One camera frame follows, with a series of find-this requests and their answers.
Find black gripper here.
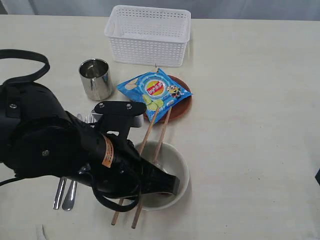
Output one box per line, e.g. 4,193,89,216
74,129,180,198

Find white speckled bowl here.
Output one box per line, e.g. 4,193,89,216
142,143,190,211

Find wooden chopstick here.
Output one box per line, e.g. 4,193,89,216
111,107,159,226
131,107,172,229

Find brown round plate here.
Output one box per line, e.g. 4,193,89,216
136,73,192,121

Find silver fork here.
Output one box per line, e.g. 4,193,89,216
62,113,95,211

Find silver table knife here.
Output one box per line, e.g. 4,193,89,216
52,113,83,210

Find blue chips bag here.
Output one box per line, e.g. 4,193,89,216
116,68,192,123

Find silver foil packet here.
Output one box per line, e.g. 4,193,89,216
78,58,115,101

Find white perforated plastic basket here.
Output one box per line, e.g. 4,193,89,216
104,5,192,68

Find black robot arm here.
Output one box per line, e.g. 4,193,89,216
0,82,180,199

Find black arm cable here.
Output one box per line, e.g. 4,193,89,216
0,48,143,213

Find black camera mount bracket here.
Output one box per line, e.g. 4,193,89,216
91,101,147,140

